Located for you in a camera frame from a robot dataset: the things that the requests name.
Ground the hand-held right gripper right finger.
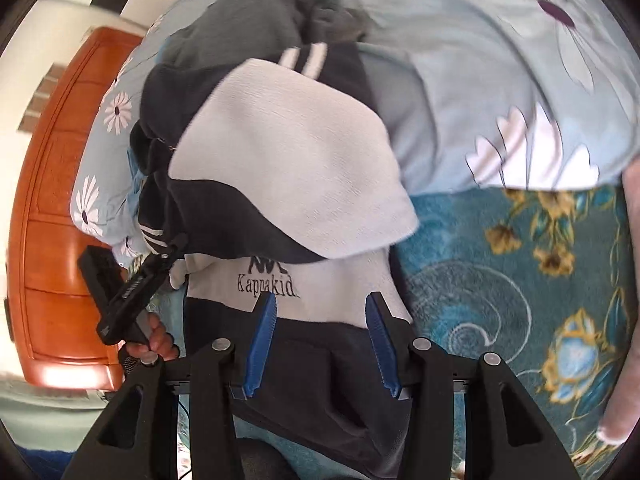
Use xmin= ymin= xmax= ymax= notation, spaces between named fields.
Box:
xmin=365 ymin=291 xmax=583 ymax=480

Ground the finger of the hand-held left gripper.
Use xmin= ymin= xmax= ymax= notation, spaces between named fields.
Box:
xmin=117 ymin=232 xmax=190 ymax=311

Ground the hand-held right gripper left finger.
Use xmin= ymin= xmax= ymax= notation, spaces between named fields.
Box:
xmin=75 ymin=291 xmax=278 ymax=480

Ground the dark and light grey fleece jacket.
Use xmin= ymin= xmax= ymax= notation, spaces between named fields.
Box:
xmin=129 ymin=42 xmax=421 ymax=480

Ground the person's left hand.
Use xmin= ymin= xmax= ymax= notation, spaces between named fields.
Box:
xmin=124 ymin=312 xmax=181 ymax=363

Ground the orange wooden headboard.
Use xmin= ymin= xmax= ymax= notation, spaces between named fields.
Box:
xmin=7 ymin=27 xmax=151 ymax=391

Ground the teal floral blanket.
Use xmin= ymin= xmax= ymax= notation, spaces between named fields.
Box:
xmin=395 ymin=185 xmax=640 ymax=480

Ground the grey cotton garment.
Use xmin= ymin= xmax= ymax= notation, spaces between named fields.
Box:
xmin=160 ymin=0 xmax=373 ymax=76

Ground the light blue daisy quilt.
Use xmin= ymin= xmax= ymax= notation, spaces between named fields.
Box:
xmin=70 ymin=0 xmax=640 ymax=261

